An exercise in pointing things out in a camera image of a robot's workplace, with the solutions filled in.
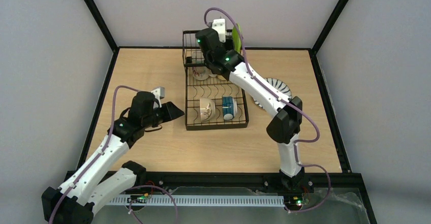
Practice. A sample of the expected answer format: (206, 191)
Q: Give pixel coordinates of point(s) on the small white patterned bowl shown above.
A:
(207, 109)

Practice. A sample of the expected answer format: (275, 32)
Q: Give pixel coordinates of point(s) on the right controller board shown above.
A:
(297, 200)

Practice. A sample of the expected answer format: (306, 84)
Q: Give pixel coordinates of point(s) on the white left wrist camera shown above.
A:
(159, 93)

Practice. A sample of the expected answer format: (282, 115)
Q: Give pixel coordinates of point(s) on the controller board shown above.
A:
(297, 200)
(138, 199)

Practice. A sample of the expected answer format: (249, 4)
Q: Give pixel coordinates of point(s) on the white bowl dark rim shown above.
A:
(229, 108)

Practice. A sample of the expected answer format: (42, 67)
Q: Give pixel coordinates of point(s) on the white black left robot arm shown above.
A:
(85, 192)

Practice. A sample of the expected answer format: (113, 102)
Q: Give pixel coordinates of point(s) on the left controller board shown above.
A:
(138, 199)

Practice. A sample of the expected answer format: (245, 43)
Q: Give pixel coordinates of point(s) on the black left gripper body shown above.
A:
(163, 113)

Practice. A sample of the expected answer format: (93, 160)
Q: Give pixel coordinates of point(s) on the yellow handled mug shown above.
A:
(221, 77)

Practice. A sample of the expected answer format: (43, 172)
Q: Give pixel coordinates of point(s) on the cream ceramic mug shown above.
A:
(199, 72)

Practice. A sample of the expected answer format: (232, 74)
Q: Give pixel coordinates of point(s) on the black wire dish rack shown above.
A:
(211, 88)

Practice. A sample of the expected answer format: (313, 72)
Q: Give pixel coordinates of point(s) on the green plate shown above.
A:
(236, 37)

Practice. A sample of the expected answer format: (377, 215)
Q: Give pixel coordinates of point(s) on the black aluminium frame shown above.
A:
(265, 181)

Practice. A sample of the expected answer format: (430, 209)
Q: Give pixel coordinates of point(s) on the blue striped white plate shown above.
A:
(280, 85)

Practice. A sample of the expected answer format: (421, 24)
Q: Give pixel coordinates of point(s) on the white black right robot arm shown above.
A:
(284, 127)

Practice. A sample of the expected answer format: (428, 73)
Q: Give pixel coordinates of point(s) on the white slotted cable duct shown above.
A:
(215, 201)

